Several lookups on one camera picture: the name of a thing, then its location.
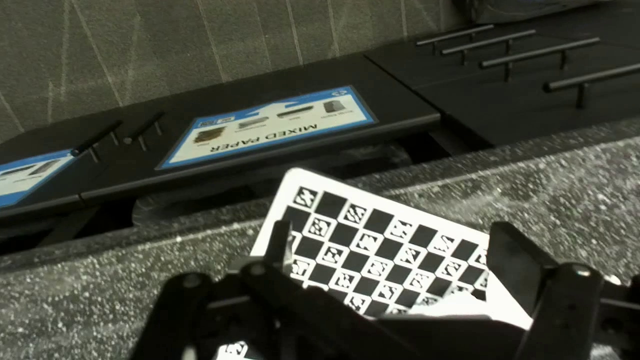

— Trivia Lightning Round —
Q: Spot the blue label with down arrow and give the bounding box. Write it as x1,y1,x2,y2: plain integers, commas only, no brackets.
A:
158,84,378,172

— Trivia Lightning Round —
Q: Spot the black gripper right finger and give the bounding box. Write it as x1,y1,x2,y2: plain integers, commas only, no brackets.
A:
488,220,606,360

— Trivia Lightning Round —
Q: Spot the black cabinet drawer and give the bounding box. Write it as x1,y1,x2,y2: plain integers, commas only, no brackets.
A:
465,58,640,145
372,16,507,67
397,26,555,88
425,36,615,115

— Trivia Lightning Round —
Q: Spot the blue label with up arrow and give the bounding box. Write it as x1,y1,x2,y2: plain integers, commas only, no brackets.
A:
0,145,77,207

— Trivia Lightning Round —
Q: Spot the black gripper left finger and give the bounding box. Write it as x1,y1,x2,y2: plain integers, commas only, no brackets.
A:
128,218,336,360

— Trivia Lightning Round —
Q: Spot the black plastic bin liner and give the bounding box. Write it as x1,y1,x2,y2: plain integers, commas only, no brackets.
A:
128,141,417,231

